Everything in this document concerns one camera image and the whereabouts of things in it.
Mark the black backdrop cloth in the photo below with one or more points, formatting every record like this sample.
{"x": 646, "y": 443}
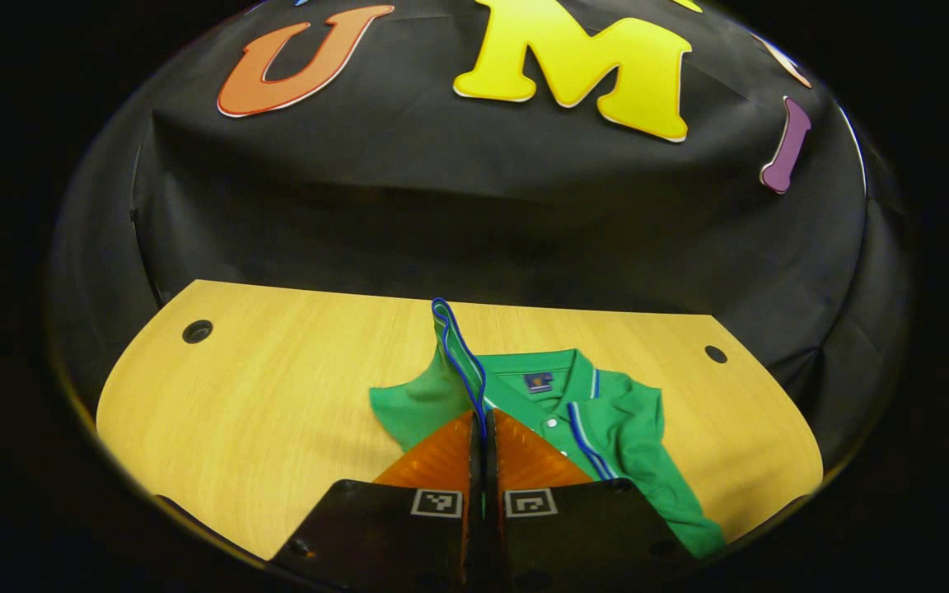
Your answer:
{"x": 441, "y": 206}

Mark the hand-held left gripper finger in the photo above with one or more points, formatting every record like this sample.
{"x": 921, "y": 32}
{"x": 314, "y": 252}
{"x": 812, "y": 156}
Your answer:
{"x": 491, "y": 494}
{"x": 475, "y": 494}

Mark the green T-shirt with striped collar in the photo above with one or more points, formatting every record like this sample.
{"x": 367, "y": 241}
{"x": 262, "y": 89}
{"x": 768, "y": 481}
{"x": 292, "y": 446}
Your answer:
{"x": 623, "y": 420}

